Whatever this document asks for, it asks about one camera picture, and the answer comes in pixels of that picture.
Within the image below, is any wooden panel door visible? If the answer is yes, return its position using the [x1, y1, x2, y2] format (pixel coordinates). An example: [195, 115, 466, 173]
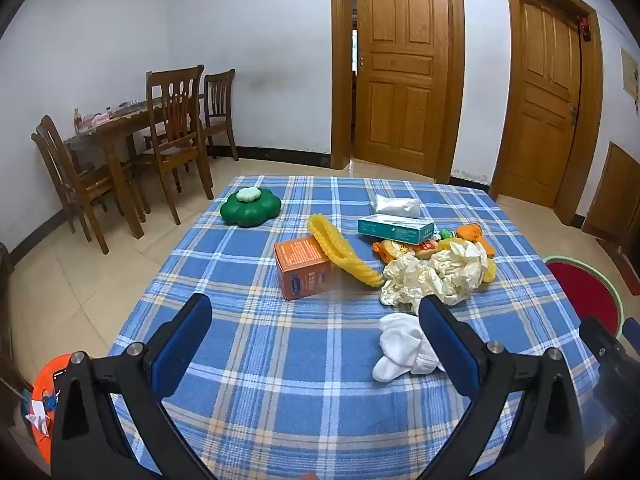
[489, 0, 608, 227]
[330, 0, 467, 185]

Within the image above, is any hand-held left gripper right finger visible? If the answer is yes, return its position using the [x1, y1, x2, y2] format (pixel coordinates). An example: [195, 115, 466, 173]
[418, 295, 587, 480]

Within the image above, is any wooden dining chair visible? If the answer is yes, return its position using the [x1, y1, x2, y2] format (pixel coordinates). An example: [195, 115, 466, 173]
[31, 114, 127, 256]
[144, 64, 216, 226]
[201, 68, 240, 162]

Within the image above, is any wooden dining table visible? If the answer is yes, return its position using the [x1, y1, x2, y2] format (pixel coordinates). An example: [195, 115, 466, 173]
[64, 97, 201, 241]

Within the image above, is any red doormat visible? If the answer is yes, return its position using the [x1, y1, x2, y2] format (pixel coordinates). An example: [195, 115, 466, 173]
[594, 236, 640, 297]

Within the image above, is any blue plaid tablecloth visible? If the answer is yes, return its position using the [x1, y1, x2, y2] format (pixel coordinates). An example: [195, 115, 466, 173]
[107, 175, 618, 480]

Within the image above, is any small wooden cabinet door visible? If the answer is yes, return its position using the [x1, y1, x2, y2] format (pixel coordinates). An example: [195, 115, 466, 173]
[581, 141, 640, 242]

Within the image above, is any white sock bundle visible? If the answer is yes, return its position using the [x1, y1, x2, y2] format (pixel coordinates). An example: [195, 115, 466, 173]
[371, 312, 447, 382]

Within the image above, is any orange cardboard box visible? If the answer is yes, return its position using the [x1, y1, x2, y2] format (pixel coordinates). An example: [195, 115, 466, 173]
[274, 235, 332, 302]

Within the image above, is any orange carrot-shaped packet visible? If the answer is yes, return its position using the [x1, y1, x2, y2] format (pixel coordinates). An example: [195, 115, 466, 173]
[456, 223, 497, 259]

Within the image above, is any orange yellow snack wrapper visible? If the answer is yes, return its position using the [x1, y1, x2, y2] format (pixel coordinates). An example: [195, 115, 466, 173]
[372, 238, 442, 264]

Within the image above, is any white plastic bag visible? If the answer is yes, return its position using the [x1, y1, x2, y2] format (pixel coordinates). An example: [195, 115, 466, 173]
[372, 193, 422, 219]

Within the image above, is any yellow foam net sleeve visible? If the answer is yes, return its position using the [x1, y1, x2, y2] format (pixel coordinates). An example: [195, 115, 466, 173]
[307, 213, 385, 288]

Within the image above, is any teal tissue box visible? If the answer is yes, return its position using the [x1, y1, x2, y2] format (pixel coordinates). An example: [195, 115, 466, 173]
[357, 213, 436, 246]

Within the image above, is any green flower-shaped box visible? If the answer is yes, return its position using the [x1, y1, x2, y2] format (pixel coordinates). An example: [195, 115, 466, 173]
[220, 186, 282, 227]

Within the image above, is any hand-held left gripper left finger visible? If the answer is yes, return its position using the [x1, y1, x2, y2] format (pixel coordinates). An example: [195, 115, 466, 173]
[50, 293, 216, 480]

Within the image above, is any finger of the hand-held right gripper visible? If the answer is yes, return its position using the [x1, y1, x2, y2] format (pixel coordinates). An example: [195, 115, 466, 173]
[579, 314, 624, 362]

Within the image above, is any orange plastic object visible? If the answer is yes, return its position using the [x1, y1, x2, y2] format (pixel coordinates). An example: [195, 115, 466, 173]
[19, 352, 72, 467]

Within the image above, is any pink tissue pack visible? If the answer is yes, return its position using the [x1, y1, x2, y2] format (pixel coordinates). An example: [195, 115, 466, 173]
[75, 112, 112, 134]

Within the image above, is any framed wall panel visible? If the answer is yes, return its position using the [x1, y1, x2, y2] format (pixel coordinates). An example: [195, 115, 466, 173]
[620, 46, 640, 97]

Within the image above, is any cream plastic bag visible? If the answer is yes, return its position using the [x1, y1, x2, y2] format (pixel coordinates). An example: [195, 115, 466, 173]
[427, 240, 490, 307]

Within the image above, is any red bin with green rim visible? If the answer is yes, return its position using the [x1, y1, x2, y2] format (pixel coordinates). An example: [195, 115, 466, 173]
[542, 255, 624, 332]

